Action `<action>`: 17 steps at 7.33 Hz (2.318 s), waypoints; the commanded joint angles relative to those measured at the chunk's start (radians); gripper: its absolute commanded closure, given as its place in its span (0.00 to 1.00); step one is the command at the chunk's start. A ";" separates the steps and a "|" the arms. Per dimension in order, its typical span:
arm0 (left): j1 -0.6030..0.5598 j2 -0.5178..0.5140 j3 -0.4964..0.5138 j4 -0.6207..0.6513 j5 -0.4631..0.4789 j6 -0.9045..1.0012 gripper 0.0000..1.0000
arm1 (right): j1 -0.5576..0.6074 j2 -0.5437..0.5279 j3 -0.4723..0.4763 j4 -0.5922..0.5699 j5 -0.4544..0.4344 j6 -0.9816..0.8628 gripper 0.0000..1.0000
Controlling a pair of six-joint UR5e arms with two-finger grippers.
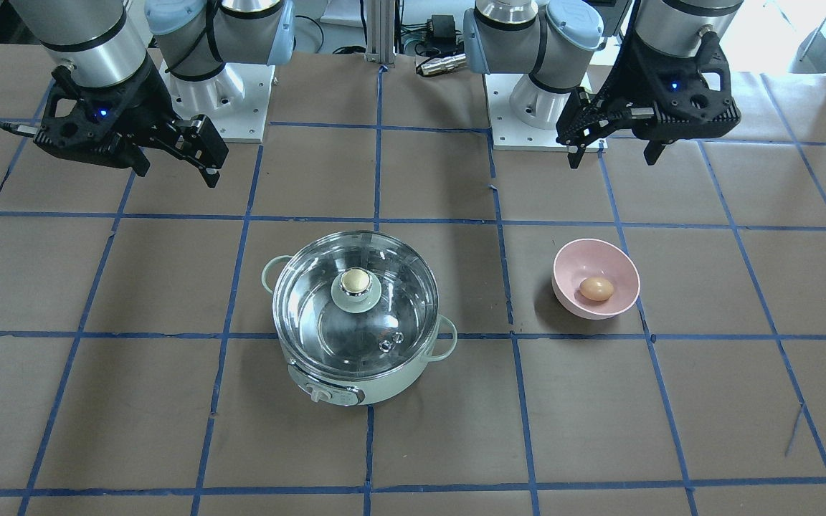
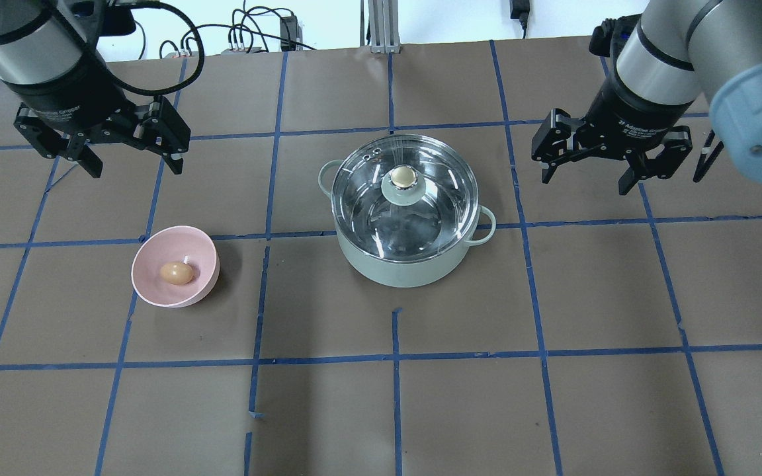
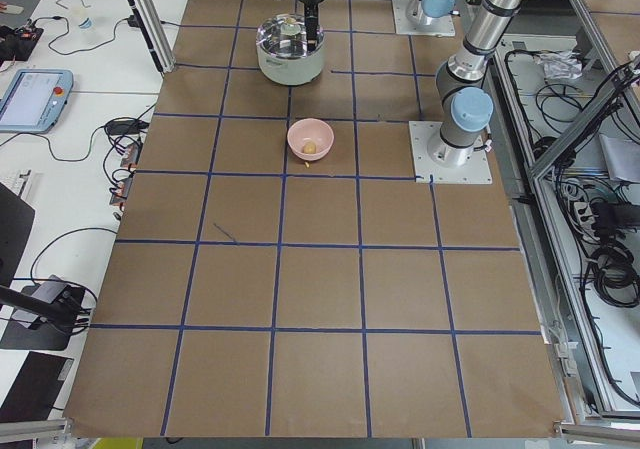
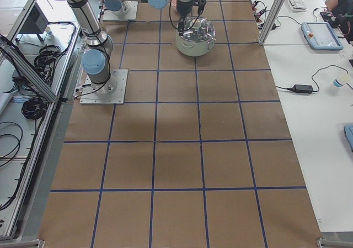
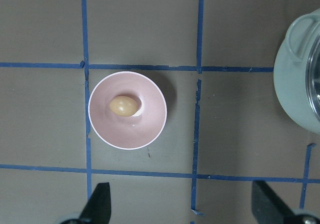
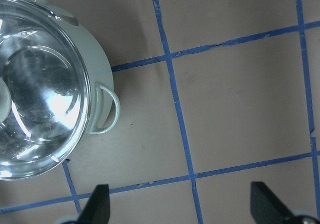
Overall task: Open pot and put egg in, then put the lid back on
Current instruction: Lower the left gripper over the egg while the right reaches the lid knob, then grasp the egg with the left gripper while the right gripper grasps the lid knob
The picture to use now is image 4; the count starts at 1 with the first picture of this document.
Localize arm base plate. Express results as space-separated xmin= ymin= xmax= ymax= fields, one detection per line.
xmin=103 ymin=0 xmax=138 ymax=22
xmin=79 ymin=69 xmax=129 ymax=105

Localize black power adapter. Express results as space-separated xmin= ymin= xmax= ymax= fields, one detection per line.
xmin=276 ymin=65 xmax=352 ymax=94

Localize aluminium frame post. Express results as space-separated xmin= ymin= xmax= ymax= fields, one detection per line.
xmin=258 ymin=0 xmax=285 ymax=46

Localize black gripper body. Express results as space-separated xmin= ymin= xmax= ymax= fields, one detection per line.
xmin=178 ymin=17 xmax=186 ymax=33
xmin=193 ymin=0 xmax=206 ymax=15

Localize white paper cup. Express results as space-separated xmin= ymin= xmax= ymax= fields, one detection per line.
xmin=333 ymin=73 xmax=351 ymax=88

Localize blue teach pendant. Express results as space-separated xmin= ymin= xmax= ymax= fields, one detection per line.
xmin=301 ymin=22 xmax=343 ymax=51

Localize pale green electric pot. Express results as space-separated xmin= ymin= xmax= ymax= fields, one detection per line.
xmin=176 ymin=35 xmax=216 ymax=57

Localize person in black shirt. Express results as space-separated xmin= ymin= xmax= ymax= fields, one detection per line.
xmin=325 ymin=0 xmax=352 ymax=42

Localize black control box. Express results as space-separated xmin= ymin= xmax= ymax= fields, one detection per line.
xmin=19 ymin=3 xmax=49 ymax=42

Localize coiled black cables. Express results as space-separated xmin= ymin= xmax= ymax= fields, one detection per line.
xmin=21 ymin=45 xmax=66 ymax=121

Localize brown gridded table mat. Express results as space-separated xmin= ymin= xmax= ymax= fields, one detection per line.
xmin=39 ymin=0 xmax=320 ymax=247

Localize glass pot lid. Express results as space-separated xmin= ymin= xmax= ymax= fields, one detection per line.
xmin=181 ymin=17 xmax=215 ymax=42

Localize white keyboard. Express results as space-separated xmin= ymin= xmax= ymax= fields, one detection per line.
xmin=286 ymin=0 xmax=307 ymax=12

